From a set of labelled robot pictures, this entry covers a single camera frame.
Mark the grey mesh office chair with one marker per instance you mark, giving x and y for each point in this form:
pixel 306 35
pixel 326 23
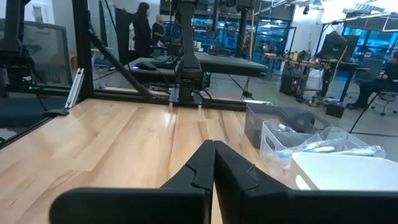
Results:
pixel 49 53

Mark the silver aluminium extrusion bar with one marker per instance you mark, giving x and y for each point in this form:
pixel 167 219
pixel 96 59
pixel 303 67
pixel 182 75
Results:
pixel 74 88

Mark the dark grey lower desk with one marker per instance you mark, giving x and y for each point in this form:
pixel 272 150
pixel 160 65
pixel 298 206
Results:
pixel 149 73

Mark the black ceiling spotlight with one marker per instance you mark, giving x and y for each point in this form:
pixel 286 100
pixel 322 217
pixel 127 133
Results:
pixel 306 10

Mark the black diagonal strut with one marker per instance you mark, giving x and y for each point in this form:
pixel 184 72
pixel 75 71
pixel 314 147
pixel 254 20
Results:
pixel 118 65

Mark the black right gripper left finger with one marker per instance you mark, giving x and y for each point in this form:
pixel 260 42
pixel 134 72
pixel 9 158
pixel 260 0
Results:
pixel 199 174

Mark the black pole stand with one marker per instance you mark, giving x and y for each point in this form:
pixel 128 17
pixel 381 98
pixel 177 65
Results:
pixel 242 31

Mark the clear plastic bin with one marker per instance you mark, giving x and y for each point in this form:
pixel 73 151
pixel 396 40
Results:
pixel 270 140

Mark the white Crest toothpaste tube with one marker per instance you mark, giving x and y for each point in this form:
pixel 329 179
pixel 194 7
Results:
pixel 286 127

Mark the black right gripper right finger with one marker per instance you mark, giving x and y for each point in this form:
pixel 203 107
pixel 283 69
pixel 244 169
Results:
pixel 236 180

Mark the black upright mount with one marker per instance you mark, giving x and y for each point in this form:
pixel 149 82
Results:
pixel 12 31

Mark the blue white toothbrush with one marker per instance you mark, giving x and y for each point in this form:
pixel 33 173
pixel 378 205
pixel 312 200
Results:
pixel 357 152
pixel 321 149

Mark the black computer tower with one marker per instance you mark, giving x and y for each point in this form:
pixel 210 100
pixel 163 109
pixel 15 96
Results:
pixel 290 85

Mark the black computer with green lights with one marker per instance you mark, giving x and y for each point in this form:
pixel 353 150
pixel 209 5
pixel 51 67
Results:
pixel 207 79

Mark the person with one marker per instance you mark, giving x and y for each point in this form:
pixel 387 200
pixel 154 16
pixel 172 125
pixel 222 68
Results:
pixel 142 31
pixel 158 31
pixel 370 88

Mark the backlit keyboard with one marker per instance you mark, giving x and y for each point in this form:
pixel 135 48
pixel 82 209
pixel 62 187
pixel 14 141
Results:
pixel 163 59

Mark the black desk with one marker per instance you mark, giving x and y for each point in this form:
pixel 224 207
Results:
pixel 230 65

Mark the white wall notice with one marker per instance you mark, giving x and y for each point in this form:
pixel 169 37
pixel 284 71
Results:
pixel 38 14

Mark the black floor box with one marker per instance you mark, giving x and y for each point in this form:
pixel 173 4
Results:
pixel 335 110

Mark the black fabric panel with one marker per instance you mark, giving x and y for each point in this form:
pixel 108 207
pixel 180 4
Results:
pixel 122 34

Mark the smoky grey plastic bin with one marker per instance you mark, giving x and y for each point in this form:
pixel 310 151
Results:
pixel 258 121

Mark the black computer mouse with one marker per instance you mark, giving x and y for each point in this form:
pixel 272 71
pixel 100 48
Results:
pixel 146 65

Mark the cluttered wooden desk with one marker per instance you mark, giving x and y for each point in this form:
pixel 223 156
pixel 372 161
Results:
pixel 311 64

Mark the pink toothbrush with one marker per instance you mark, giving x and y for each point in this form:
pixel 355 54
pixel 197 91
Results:
pixel 284 170

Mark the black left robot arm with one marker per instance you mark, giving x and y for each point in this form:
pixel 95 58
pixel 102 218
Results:
pixel 188 46

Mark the black gantry post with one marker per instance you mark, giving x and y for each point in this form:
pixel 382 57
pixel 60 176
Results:
pixel 82 46

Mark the black monitor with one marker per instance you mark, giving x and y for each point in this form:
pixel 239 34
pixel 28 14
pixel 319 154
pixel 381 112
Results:
pixel 334 45

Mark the white plastic bin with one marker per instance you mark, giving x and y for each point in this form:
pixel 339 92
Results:
pixel 342 174

